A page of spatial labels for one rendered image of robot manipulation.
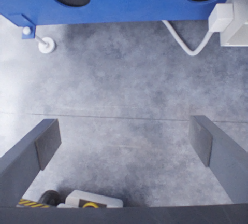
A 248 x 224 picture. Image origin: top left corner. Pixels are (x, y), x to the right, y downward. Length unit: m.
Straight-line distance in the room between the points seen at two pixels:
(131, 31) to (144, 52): 0.15
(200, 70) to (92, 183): 0.83
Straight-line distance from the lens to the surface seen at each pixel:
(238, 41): 0.85
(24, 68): 1.23
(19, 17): 1.00
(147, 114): 0.93
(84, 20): 0.92
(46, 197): 1.00
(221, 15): 0.73
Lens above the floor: 0.93
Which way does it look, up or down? 80 degrees down
